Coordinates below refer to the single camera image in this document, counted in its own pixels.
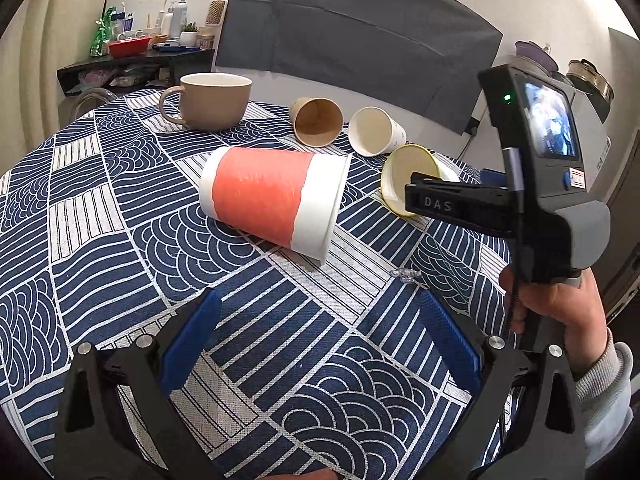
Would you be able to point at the small potted plant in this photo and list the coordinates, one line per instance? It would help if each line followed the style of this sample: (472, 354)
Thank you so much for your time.
(189, 35)

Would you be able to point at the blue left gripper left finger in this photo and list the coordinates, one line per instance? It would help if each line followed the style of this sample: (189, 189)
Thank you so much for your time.
(185, 336)

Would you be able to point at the blue white patterned tablecloth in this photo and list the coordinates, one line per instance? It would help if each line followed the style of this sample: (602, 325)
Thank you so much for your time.
(310, 366)

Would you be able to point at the person's right hand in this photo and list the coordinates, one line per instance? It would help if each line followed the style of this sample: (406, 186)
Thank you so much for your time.
(579, 309)

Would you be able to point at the brown kraft paper cup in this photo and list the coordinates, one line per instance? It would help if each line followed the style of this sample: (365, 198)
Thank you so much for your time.
(316, 122)

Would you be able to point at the white cup with orange band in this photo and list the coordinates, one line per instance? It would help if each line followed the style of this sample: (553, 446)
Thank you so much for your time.
(290, 198)

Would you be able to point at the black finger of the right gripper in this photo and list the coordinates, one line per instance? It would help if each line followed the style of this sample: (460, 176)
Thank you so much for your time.
(479, 208)

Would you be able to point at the wooden hair brush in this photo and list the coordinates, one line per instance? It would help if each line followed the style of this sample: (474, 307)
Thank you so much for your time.
(214, 13)

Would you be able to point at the white cup with yellow rim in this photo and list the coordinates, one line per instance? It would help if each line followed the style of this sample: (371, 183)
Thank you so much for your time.
(399, 167)

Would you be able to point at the dark wall shelf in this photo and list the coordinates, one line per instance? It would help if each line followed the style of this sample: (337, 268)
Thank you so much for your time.
(160, 69)

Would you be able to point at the green glass bottle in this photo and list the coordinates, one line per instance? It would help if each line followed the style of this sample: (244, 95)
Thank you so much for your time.
(103, 34)

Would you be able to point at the beige ceramic mug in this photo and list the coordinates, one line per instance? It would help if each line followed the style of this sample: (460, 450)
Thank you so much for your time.
(209, 101)

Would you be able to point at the grey sweater sleeve forearm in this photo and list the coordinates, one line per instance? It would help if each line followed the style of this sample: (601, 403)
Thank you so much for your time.
(604, 395)

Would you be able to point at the red bowl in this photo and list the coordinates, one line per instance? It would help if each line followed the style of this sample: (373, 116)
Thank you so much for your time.
(128, 47)

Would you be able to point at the steel pot on fridge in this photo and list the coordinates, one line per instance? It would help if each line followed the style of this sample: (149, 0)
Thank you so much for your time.
(584, 74)

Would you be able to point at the dark grey cloth cover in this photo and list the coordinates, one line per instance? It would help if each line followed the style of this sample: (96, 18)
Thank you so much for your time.
(420, 55)

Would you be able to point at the white patterned paper cup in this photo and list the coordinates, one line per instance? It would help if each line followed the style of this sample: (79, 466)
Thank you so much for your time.
(372, 132)

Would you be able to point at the white bottle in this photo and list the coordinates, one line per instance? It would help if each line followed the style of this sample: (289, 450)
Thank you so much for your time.
(178, 17)

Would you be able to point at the chair back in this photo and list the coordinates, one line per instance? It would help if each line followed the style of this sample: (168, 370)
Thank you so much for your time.
(89, 100)

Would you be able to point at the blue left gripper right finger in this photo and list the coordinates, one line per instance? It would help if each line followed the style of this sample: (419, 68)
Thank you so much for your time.
(456, 350)

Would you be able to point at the purple bowl on fridge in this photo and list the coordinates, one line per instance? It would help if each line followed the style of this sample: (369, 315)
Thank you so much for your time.
(528, 49)

